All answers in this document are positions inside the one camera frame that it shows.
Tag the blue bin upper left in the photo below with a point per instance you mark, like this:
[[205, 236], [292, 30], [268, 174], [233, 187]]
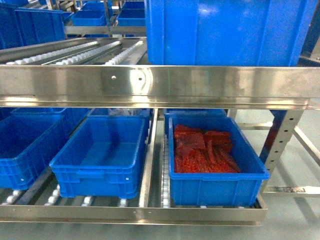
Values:
[[21, 26]]

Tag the large blue bin top shelf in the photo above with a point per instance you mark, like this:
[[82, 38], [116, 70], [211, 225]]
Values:
[[254, 33]]

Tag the stainless steel shelf rack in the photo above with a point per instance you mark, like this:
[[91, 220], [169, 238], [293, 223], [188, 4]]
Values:
[[131, 84]]

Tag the empty blue bin middle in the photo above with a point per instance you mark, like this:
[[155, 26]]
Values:
[[103, 158]]

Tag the blue bin behind middle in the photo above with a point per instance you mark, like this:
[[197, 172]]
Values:
[[143, 113]]

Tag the blue bin with red parts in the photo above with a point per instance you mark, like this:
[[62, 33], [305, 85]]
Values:
[[217, 189]]

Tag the blue bin lower left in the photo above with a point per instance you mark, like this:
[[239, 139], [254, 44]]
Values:
[[27, 145]]

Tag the red parts pile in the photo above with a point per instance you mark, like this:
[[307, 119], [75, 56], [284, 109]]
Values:
[[198, 152]]

